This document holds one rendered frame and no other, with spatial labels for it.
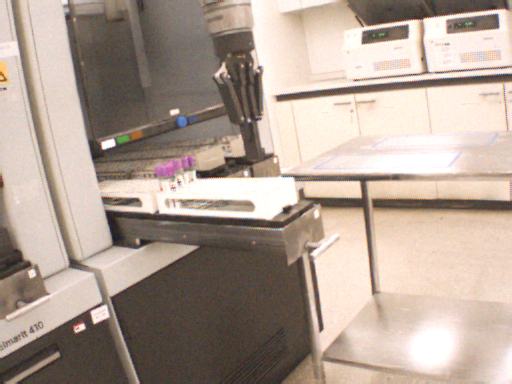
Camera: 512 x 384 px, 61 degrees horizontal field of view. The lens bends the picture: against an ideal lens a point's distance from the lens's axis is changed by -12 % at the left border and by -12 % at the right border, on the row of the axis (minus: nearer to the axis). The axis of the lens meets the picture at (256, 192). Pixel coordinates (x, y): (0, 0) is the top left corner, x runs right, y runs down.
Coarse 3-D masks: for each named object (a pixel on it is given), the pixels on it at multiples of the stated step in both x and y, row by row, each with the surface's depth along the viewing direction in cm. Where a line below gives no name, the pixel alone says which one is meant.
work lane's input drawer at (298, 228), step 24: (120, 216) 113; (144, 216) 107; (168, 216) 102; (192, 216) 98; (288, 216) 87; (312, 216) 92; (168, 240) 103; (192, 240) 99; (216, 240) 94; (240, 240) 91; (264, 240) 87; (288, 240) 85; (312, 240) 92; (336, 240) 91; (288, 264) 86
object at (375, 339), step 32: (320, 160) 127; (352, 160) 120; (384, 160) 114; (416, 160) 108; (448, 160) 103; (480, 160) 98; (352, 320) 148; (384, 320) 144; (416, 320) 139; (448, 320) 135; (480, 320) 130; (320, 352) 132; (352, 352) 131; (384, 352) 127; (416, 352) 123; (448, 352) 120; (480, 352) 116
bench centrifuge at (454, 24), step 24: (432, 0) 300; (456, 0) 293; (480, 0) 285; (504, 0) 270; (432, 24) 278; (456, 24) 267; (480, 24) 258; (504, 24) 250; (432, 48) 278; (456, 48) 269; (480, 48) 260; (504, 48) 251
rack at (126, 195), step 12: (120, 180) 126; (132, 180) 123; (144, 180) 120; (156, 180) 117; (108, 192) 114; (120, 192) 111; (132, 192) 109; (144, 192) 106; (108, 204) 118; (120, 204) 122; (132, 204) 122; (144, 204) 107; (156, 204) 107
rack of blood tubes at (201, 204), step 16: (160, 192) 103; (176, 192) 99; (192, 192) 97; (208, 192) 94; (224, 192) 92; (240, 192) 90; (256, 192) 88; (272, 192) 88; (288, 192) 92; (160, 208) 104; (192, 208) 101; (208, 208) 103; (224, 208) 103; (240, 208) 101; (256, 208) 88; (272, 208) 88
